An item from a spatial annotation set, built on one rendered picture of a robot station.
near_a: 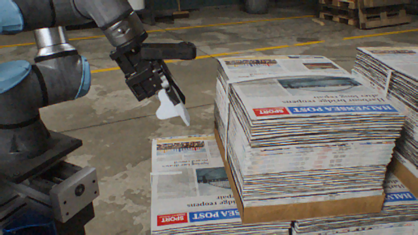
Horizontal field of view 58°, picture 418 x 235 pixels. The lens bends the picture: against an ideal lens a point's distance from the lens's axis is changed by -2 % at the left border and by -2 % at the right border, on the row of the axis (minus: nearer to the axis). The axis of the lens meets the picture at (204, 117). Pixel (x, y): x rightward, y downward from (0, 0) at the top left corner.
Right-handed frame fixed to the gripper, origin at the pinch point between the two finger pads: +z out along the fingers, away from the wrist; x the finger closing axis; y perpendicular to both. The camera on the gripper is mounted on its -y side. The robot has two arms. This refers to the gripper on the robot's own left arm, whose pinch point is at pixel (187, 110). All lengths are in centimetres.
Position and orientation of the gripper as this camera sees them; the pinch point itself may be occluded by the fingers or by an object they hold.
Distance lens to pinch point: 84.6
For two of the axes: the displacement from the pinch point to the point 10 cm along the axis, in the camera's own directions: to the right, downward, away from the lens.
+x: 1.3, 4.3, -8.9
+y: -8.7, 4.8, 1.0
